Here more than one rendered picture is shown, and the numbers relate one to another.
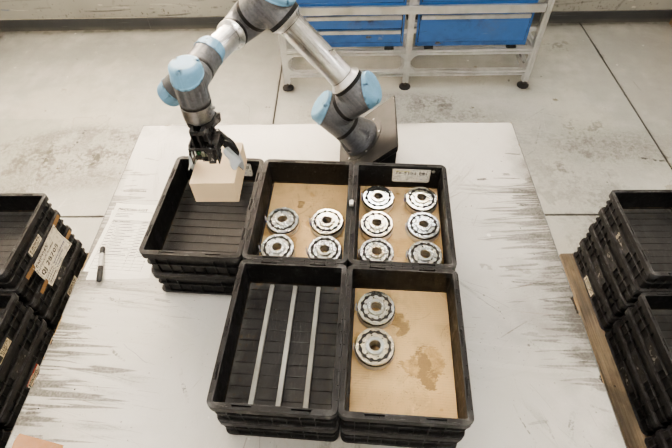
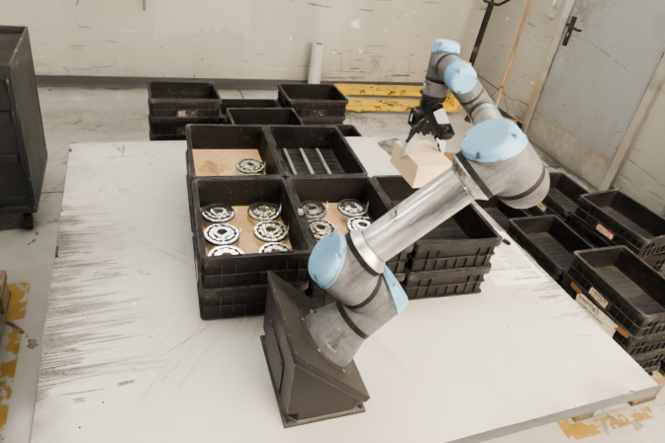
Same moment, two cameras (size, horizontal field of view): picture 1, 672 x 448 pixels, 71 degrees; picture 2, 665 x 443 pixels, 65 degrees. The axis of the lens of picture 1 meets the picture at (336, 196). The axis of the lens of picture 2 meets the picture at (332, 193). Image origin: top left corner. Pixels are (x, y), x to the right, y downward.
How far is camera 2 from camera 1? 220 cm
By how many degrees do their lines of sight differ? 96
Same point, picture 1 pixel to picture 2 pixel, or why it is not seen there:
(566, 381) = (93, 207)
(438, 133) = not seen: outside the picture
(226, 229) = not seen: hidden behind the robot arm
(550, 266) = (66, 281)
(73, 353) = not seen: hidden behind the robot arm
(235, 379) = (333, 159)
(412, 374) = (221, 165)
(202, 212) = (442, 236)
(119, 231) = (514, 259)
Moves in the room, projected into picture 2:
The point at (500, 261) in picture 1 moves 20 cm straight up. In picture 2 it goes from (126, 279) to (121, 223)
